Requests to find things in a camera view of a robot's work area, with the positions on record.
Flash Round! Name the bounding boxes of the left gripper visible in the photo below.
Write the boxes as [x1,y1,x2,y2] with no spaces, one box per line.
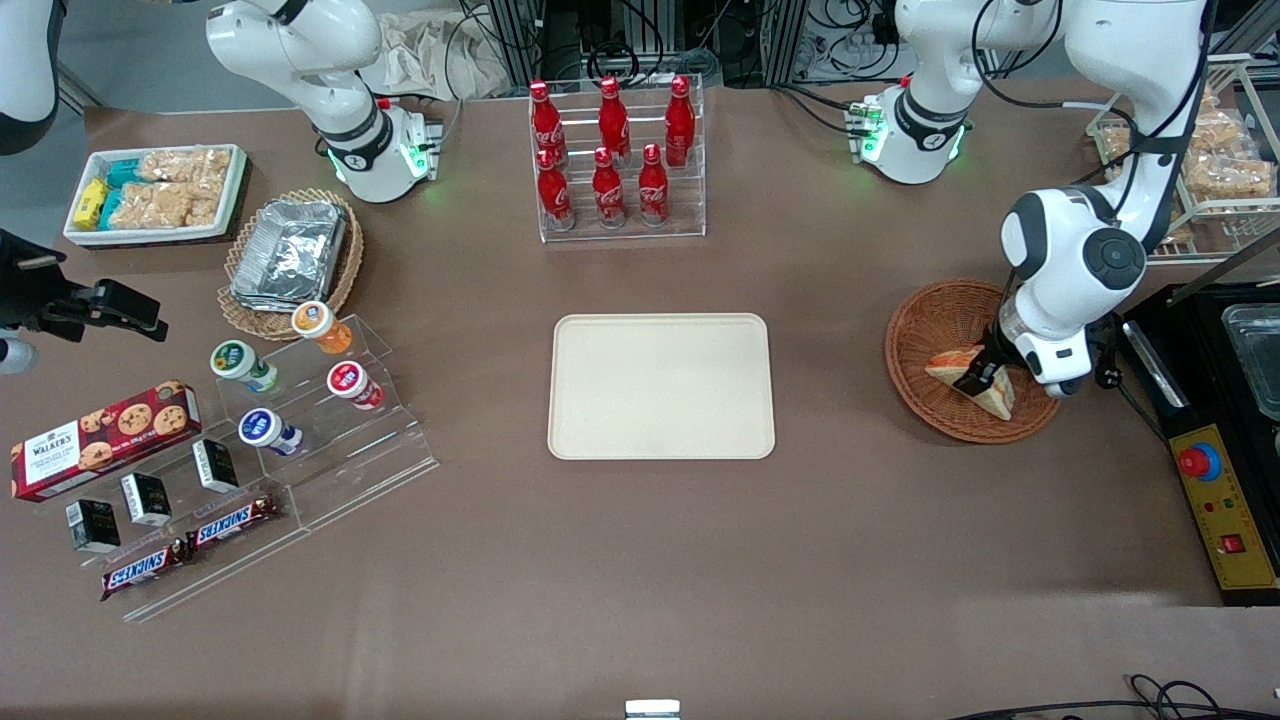
[954,300,1059,397]

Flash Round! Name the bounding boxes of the yellow snack packet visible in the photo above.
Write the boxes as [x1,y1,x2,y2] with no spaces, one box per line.
[74,177,110,230]

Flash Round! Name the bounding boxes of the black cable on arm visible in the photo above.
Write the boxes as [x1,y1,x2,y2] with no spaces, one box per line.
[972,0,1219,227]

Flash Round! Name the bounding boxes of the green lid yogurt cup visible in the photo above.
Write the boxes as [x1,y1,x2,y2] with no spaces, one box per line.
[209,340,282,395]

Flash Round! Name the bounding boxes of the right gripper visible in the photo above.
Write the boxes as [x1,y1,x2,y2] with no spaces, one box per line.
[0,230,169,344]

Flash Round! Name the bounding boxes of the white wire basket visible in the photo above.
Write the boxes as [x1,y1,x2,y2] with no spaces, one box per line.
[1086,54,1280,266]

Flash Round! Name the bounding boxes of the clear glass container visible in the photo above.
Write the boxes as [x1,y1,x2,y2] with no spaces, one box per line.
[1221,304,1280,422]

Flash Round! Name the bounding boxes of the Snickers chocolate bar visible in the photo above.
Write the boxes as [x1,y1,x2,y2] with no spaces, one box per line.
[99,542,192,603]
[186,494,283,553]

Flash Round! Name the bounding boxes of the light wicker basket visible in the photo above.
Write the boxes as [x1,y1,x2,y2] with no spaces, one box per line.
[217,188,365,342]

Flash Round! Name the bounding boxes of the blue lid yogurt cup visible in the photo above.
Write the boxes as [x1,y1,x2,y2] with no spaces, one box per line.
[237,408,305,459]

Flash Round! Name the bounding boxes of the yellow control panel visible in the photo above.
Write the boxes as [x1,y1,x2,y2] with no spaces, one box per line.
[1167,424,1280,594]

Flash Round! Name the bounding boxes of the aluminium foil container stack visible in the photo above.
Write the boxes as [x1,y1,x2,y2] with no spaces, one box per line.
[230,199,350,308]

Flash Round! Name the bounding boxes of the white rectangular snack tray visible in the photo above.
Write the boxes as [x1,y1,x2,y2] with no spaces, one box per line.
[62,144,249,247]

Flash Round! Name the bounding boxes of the clear acrylic stepped stand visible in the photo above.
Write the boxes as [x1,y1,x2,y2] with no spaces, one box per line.
[30,432,313,624]
[213,314,441,532]

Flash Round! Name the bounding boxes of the orange lid yogurt cup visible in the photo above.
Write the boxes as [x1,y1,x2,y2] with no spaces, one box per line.
[291,300,354,357]

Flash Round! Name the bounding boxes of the black appliance housing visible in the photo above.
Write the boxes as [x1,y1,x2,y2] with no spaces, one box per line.
[1112,282,1280,608]

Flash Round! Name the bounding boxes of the red Walkers cookie box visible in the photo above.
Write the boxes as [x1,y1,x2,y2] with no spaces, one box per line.
[9,379,204,503]

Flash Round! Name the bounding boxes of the clear acrylic bottle rack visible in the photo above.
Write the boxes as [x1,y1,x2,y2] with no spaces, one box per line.
[528,75,708,244]

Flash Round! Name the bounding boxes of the black cables at table edge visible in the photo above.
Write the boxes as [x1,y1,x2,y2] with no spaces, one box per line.
[945,674,1280,720]

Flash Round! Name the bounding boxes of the red cola bottle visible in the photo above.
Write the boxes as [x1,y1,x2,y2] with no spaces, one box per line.
[598,77,632,166]
[529,80,567,169]
[664,75,697,168]
[591,147,628,230]
[536,148,577,232]
[637,143,672,227]

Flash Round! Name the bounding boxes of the grey metal bar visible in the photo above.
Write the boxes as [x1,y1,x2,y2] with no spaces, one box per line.
[1167,230,1280,307]

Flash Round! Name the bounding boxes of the brown wicker basket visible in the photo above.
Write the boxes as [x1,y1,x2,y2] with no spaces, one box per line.
[885,278,1065,445]

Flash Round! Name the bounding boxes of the rice cracker packet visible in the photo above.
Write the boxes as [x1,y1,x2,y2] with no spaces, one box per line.
[185,180,225,227]
[110,182,193,230]
[140,147,232,184]

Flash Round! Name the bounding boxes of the black power cable with plug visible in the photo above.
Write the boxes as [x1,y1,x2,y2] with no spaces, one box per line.
[1090,315,1171,443]

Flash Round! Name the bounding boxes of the red emergency stop button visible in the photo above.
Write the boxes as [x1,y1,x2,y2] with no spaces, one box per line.
[1177,441,1224,484]

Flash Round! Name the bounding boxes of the beige cloth bag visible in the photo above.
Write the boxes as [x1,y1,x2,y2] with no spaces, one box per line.
[358,8,513,102]

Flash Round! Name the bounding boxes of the aluminium frame rack with cables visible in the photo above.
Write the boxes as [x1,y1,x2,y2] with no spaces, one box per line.
[455,0,906,91]

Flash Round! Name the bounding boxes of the small black box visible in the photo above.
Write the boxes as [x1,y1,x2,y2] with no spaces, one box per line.
[119,472,174,529]
[65,498,122,555]
[191,438,242,495]

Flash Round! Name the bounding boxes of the beige plastic tray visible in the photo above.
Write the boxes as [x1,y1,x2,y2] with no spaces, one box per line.
[547,313,777,461]

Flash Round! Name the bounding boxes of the triangular sandwich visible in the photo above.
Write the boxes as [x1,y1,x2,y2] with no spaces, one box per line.
[925,345,1017,422]

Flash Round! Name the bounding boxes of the red lid yogurt cup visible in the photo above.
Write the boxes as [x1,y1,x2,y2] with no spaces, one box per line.
[326,361,387,412]

